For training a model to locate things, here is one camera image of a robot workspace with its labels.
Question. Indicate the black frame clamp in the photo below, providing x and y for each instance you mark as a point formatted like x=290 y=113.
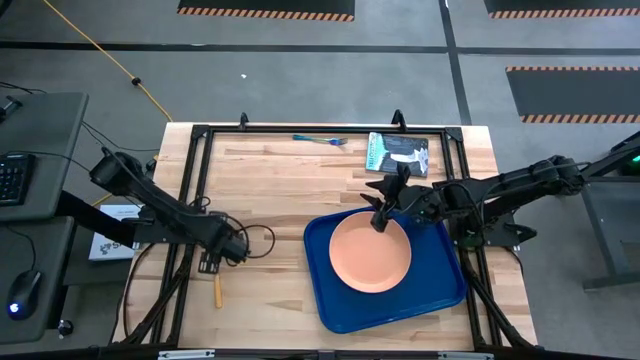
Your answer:
x=398 y=119
x=243 y=121

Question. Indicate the grey metal side stand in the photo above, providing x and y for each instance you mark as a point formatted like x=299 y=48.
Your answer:
x=600 y=230

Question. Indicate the white printed box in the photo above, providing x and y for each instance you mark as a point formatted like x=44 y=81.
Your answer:
x=112 y=247

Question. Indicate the iridescent blue fork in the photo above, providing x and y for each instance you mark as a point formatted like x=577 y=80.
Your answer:
x=320 y=139

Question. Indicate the black computer mouse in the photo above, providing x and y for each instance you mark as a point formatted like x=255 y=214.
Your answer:
x=25 y=292

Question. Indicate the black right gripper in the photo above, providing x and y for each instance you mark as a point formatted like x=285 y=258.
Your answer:
x=422 y=202

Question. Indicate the black aluminium table frame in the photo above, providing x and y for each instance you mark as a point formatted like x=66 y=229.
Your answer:
x=275 y=130

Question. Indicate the peach round plate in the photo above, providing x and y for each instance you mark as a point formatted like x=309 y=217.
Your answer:
x=370 y=260

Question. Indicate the dark book with teal spine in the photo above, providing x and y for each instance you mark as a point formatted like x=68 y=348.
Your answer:
x=395 y=155

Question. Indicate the black device with green light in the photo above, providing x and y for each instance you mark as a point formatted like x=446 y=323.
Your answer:
x=627 y=157

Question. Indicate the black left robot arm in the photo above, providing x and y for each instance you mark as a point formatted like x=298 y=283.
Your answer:
x=165 y=210

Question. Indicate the black round knob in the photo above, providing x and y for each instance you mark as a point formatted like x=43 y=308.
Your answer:
x=65 y=328

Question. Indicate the black hazard-striped floor mat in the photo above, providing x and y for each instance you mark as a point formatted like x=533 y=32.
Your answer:
x=560 y=4
x=575 y=92
x=265 y=5

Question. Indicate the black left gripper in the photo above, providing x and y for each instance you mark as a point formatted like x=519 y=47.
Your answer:
x=230 y=245

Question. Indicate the silver frame bracket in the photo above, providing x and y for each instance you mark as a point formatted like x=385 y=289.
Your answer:
x=465 y=356
x=185 y=354

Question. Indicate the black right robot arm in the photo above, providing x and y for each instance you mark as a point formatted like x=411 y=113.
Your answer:
x=500 y=186

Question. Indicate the black keyboard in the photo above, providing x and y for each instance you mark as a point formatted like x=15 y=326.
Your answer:
x=15 y=180

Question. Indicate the grey desk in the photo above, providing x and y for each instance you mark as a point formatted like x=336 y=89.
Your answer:
x=50 y=130

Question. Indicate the blue plastic tray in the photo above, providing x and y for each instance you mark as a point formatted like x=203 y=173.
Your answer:
x=425 y=300

